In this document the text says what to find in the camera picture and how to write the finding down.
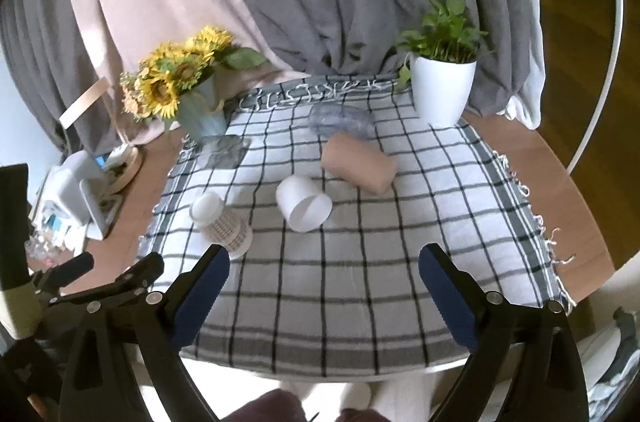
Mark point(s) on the white box appliance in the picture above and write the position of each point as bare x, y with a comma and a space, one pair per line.
80, 192

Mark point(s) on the white plant pot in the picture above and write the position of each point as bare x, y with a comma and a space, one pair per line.
442, 90

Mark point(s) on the beige cup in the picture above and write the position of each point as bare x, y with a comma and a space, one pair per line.
357, 162

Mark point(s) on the person's leg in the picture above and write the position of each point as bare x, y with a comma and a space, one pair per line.
272, 407
362, 416

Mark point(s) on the green leafy plant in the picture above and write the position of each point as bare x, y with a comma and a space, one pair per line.
445, 37

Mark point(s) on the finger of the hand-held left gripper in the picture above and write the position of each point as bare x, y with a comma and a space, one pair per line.
145, 267
75, 266

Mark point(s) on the beige strip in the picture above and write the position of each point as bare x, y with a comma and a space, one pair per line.
85, 102

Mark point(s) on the sunflower bouquet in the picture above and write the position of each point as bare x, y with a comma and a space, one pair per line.
162, 90

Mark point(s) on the plain white cup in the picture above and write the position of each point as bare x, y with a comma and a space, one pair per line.
300, 202

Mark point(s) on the white hoop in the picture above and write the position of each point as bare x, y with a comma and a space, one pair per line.
617, 27

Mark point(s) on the white patterned cup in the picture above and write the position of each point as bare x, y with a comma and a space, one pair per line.
220, 222

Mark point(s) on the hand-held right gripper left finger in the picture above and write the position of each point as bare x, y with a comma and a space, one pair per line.
200, 297

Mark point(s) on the round wooden stand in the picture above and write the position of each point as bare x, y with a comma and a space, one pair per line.
131, 165

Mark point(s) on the checkered tablecloth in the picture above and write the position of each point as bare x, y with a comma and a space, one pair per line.
350, 277

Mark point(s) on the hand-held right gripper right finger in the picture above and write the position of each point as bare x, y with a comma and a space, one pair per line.
447, 297

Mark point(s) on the pale blue vase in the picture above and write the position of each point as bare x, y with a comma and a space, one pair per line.
200, 115

